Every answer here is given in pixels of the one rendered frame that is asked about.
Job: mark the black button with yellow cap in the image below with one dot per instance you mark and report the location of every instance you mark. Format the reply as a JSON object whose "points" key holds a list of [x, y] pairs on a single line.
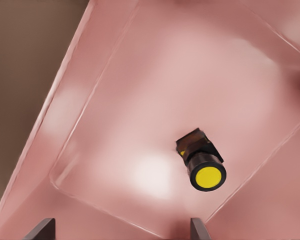
{"points": [[202, 162]]}

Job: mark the pink plastic box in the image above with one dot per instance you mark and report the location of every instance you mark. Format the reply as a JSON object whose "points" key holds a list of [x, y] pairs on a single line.
{"points": [[180, 82]]}

